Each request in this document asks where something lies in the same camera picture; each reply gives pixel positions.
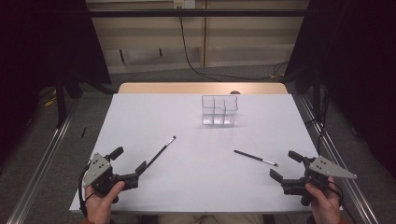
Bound left hand-held gripper cable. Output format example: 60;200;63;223
78;164;94;217

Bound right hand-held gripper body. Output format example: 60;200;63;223
280;155;358;207

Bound black makeup brush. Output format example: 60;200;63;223
146;135;177;169

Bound black wall cable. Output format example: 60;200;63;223
178;15;290;82

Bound hand-held gripper cable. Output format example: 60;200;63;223
78;164;94;217
326;180;345;206

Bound wooden table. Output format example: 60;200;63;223
118;82;289;95

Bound person's beige trousers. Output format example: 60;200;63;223
157;214;265;224

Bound black curtain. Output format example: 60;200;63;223
0;0;111;162
284;0;396;178

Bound white table board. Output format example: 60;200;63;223
68;92;345;215

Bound aluminium floor rail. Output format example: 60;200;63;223
6;97;81;224
298;92;381;224

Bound black pen with silver tip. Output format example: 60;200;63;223
233;149;279;167

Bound black metal stand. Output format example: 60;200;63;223
312;68;328;153
55;73;68;129

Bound black horizontal frame bar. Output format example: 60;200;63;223
88;8;309;18

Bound person's left hand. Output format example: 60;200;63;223
84;181;126;224

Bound white wall socket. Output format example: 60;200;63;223
173;0;196;9

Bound person's right hand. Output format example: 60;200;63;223
304;176;343;224

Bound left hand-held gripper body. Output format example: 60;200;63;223
82;151;140;198

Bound right hand-held gripper cable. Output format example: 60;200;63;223
326;180;345;206

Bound clear plastic organizer box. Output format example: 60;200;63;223
201;94;239;127

